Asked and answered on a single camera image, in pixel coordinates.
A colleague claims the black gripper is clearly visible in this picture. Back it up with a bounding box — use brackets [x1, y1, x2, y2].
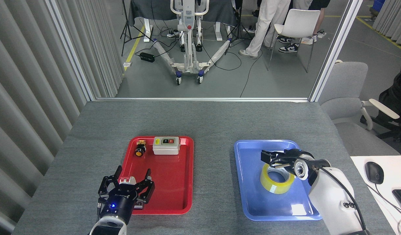
[98, 165, 155, 222]
[261, 149, 313, 169]

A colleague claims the yellow tape roll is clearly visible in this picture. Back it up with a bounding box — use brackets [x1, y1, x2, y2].
[260, 163, 296, 195]

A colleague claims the red plastic tray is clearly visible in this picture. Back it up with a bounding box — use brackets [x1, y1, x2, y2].
[111, 136, 194, 215]

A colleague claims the yellow push button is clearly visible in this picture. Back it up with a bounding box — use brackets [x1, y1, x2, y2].
[135, 140, 147, 157]

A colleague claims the blue plastic tray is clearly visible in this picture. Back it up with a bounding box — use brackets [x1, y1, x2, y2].
[234, 140, 322, 221]

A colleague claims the black computer mouse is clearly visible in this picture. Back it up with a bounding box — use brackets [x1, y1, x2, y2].
[365, 162, 384, 185]

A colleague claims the grey office chair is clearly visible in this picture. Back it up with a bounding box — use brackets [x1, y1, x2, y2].
[318, 60, 401, 156]

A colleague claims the person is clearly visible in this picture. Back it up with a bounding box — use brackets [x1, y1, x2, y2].
[239, 0, 291, 59]
[278, 0, 310, 53]
[377, 29, 401, 124]
[300, 0, 331, 45]

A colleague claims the white desk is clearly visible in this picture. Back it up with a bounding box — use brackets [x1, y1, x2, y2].
[350, 155, 401, 235]

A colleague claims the black tripod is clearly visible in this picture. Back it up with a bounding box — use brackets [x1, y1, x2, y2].
[225, 0, 253, 55]
[120, 0, 154, 56]

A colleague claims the white plastic chair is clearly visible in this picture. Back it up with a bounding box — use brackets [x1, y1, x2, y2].
[267, 9, 321, 73]

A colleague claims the grey pleated curtain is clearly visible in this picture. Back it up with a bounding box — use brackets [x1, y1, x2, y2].
[0, 0, 124, 235]

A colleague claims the white stand on wheels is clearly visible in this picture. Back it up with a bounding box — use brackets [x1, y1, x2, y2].
[152, 0, 233, 85]

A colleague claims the table with dark cloth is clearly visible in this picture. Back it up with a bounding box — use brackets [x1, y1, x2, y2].
[128, 0, 240, 41]

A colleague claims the grey switch box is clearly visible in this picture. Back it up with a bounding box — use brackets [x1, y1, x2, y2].
[152, 136, 181, 155]

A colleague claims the black floor cable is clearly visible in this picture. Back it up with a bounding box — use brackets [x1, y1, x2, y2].
[240, 49, 263, 98]

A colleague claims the silver frame post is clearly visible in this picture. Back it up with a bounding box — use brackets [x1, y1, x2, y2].
[45, 0, 96, 101]
[309, 0, 363, 102]

